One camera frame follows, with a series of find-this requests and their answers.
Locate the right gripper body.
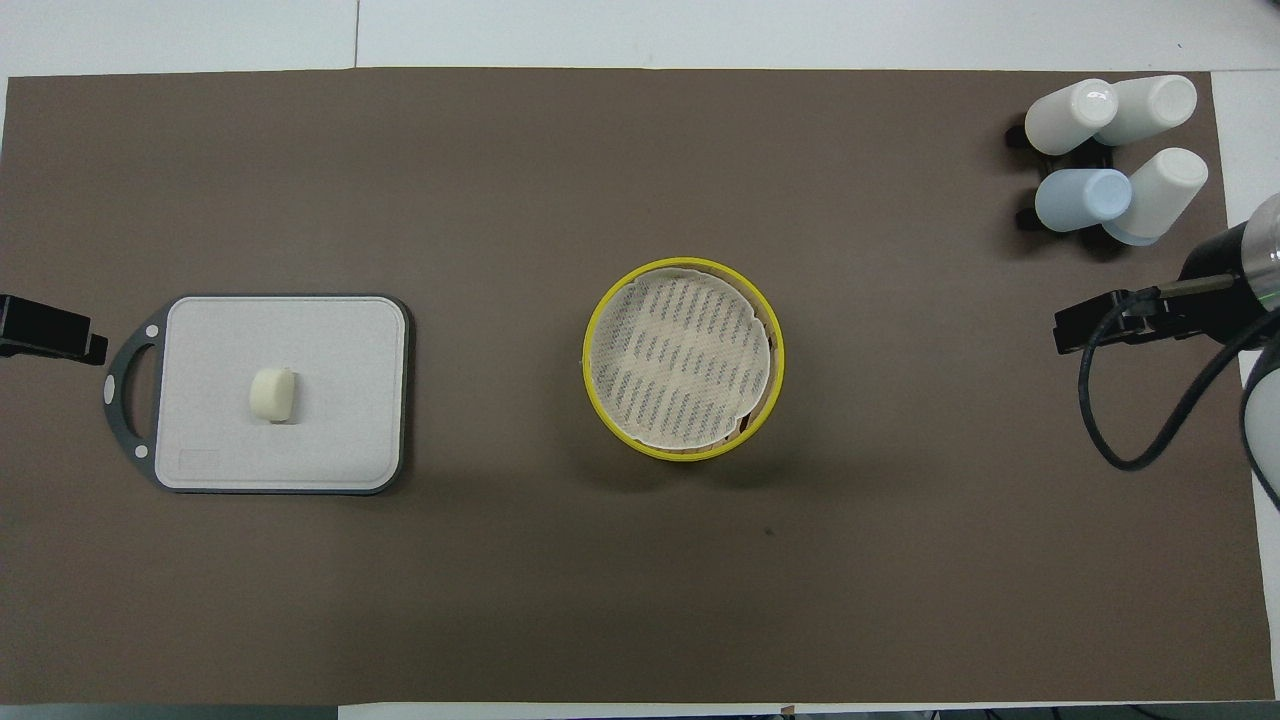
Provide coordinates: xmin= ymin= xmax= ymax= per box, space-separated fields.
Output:
xmin=1178 ymin=221 xmax=1265 ymax=347

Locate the white steamed bun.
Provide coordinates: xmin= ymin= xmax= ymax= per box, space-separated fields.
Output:
xmin=248 ymin=366 xmax=301 ymax=426

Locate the bamboo steamer with yellow rim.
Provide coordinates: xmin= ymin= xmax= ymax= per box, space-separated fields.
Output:
xmin=582 ymin=257 xmax=787 ymax=467

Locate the white cup with blue rim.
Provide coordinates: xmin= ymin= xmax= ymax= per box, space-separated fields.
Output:
xmin=1102 ymin=147 xmax=1210 ymax=247

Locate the light blue plastic cup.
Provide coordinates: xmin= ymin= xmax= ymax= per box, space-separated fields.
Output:
xmin=1034 ymin=167 xmax=1134 ymax=234

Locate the black cup rack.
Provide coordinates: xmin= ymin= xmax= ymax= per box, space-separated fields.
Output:
xmin=1004 ymin=118 xmax=1126 ymax=237

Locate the white plastic cup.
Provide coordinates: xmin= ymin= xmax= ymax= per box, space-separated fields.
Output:
xmin=1093 ymin=74 xmax=1199 ymax=147
xmin=1024 ymin=79 xmax=1120 ymax=157

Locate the brown table mat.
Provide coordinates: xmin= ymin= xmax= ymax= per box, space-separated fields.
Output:
xmin=0 ymin=66 xmax=1276 ymax=707

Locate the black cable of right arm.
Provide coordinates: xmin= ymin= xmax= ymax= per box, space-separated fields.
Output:
xmin=1077 ymin=290 xmax=1280 ymax=473

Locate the white cutting board grey frame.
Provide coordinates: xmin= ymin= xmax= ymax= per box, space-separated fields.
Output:
xmin=102 ymin=293 xmax=413 ymax=496

